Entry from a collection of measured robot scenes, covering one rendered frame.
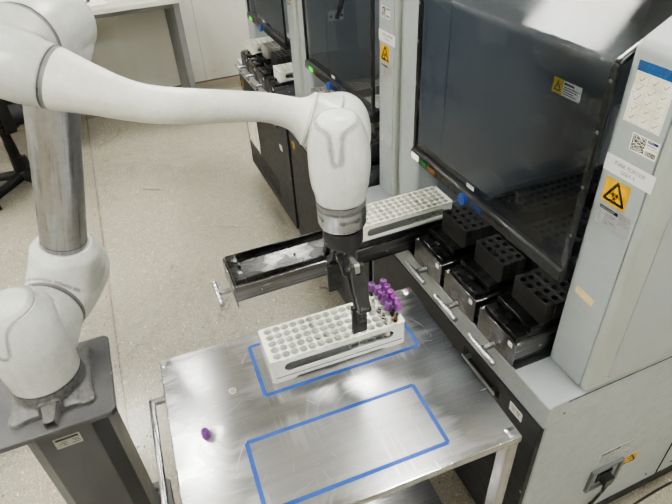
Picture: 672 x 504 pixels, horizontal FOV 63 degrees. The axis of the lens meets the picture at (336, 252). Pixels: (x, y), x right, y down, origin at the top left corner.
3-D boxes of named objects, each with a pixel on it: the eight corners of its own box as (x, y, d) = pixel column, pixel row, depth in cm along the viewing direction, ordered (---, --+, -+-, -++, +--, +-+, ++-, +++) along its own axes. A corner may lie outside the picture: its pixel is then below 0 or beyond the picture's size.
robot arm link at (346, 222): (325, 216, 92) (327, 244, 96) (374, 204, 94) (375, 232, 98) (308, 191, 99) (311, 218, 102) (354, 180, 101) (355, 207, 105)
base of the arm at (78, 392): (8, 446, 116) (-3, 431, 113) (13, 372, 133) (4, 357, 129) (98, 416, 121) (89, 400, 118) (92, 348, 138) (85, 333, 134)
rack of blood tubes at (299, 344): (385, 312, 126) (386, 292, 122) (405, 341, 118) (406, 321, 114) (260, 350, 118) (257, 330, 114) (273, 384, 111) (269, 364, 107)
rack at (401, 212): (434, 203, 164) (435, 185, 161) (452, 219, 157) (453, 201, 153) (343, 228, 156) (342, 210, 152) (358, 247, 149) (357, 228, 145)
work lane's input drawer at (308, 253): (439, 215, 171) (441, 190, 165) (464, 238, 161) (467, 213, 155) (210, 282, 151) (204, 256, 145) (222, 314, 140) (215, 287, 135)
